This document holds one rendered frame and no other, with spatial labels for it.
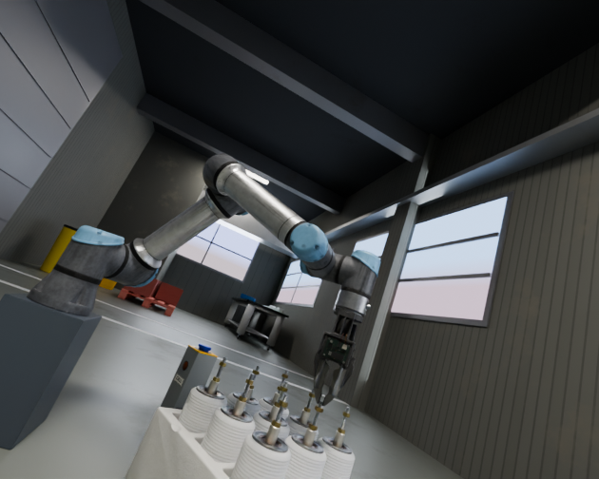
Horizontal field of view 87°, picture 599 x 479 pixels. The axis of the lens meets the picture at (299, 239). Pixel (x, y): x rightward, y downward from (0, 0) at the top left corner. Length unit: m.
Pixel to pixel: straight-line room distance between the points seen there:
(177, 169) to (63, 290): 7.05
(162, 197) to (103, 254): 6.77
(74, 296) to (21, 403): 0.25
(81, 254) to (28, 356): 0.26
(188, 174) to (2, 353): 7.09
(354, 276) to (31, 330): 0.78
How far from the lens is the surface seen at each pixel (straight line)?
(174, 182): 7.85
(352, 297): 0.75
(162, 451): 0.87
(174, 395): 1.05
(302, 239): 0.66
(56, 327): 0.99
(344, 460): 0.88
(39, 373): 1.01
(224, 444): 0.78
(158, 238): 1.06
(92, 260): 1.01
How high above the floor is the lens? 0.46
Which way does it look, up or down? 16 degrees up
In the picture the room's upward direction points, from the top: 22 degrees clockwise
